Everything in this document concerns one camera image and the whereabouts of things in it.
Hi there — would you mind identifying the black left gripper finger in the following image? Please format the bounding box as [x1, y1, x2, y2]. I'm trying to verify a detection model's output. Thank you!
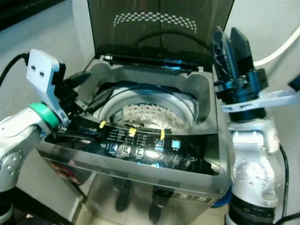
[85, 91, 114, 113]
[69, 71, 93, 88]

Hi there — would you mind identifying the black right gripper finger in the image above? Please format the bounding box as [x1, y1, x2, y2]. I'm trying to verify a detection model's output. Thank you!
[231, 27, 257, 76]
[212, 27, 235, 81]

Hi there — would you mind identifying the tinted washing machine lid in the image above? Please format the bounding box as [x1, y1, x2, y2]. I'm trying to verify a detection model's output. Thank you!
[87, 0, 235, 72]

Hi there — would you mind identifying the grey top-load washing machine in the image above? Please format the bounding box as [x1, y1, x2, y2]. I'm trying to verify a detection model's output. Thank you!
[35, 54, 233, 225]

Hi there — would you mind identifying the perforated steel washer drum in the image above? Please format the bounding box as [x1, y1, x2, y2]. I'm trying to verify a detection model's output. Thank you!
[98, 82, 198, 135]

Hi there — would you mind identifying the red round washer sticker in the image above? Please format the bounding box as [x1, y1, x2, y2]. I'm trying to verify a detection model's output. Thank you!
[49, 162, 76, 184]

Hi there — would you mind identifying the black washer control panel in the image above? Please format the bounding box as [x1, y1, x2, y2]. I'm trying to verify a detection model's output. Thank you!
[46, 120, 222, 178]

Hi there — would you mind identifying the blue plastic object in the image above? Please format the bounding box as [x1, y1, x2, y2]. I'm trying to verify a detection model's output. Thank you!
[212, 195, 228, 208]

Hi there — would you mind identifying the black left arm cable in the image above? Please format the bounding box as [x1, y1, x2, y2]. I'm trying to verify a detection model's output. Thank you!
[0, 52, 30, 83]

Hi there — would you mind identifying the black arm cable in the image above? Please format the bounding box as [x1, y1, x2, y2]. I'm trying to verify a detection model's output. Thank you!
[0, 52, 30, 83]
[274, 144, 300, 225]

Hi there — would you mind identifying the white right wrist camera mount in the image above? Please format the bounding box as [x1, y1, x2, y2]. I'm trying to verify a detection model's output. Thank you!
[221, 75, 300, 114]

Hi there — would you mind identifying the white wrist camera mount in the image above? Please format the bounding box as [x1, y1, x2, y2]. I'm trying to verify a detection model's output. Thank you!
[221, 75, 300, 114]
[28, 49, 68, 127]

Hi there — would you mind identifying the white water hose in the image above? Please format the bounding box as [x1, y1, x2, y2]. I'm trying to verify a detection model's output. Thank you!
[253, 27, 300, 67]

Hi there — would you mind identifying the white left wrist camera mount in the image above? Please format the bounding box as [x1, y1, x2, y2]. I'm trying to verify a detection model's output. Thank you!
[28, 49, 68, 127]

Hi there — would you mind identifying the dark window frame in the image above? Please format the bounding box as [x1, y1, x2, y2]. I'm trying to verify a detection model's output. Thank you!
[0, 0, 67, 30]

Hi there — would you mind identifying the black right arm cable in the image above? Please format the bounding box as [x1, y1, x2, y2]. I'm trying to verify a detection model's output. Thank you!
[274, 144, 300, 225]

